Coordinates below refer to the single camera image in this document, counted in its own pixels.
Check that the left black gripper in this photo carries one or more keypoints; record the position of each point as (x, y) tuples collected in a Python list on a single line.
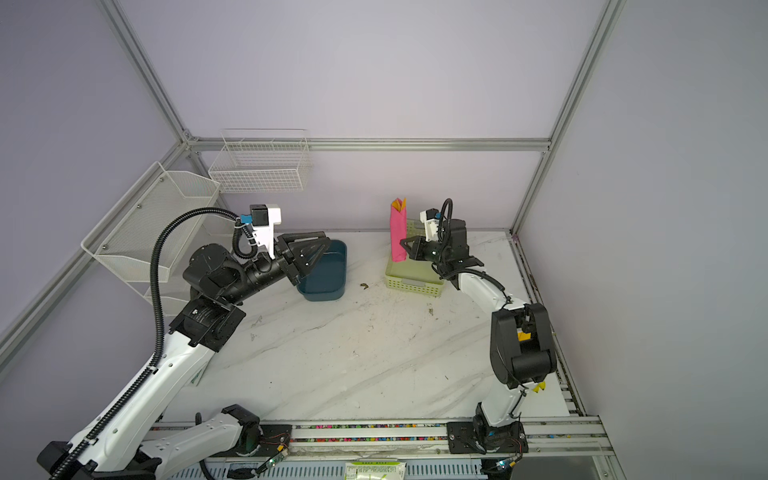
[(286, 253)]

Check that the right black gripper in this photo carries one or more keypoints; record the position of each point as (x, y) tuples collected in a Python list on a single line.
[(415, 252)]

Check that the pink paper napkin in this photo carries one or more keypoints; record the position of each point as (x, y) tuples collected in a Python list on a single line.
[(398, 232)]

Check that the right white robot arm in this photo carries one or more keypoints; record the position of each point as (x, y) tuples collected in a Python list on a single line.
[(496, 425)]

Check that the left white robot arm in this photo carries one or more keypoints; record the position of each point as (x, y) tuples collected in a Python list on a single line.
[(113, 445)]

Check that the light green plastic basket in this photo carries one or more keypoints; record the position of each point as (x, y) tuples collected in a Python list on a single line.
[(407, 275)]

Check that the teal plastic oval tub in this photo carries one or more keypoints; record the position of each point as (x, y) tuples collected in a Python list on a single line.
[(327, 281)]

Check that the yellow bananas bunch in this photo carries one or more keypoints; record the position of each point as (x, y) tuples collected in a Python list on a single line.
[(533, 363)]

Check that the white perforated metal shelf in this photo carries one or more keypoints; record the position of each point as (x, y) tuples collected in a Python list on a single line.
[(123, 241)]

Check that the green white label box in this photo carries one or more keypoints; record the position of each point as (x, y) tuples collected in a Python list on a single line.
[(375, 470)]

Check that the white wire basket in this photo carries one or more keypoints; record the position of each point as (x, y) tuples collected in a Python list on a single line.
[(262, 160)]

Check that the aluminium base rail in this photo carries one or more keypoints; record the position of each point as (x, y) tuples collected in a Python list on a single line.
[(424, 439)]

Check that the aluminium frame profile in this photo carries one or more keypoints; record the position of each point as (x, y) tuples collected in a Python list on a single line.
[(16, 339)]

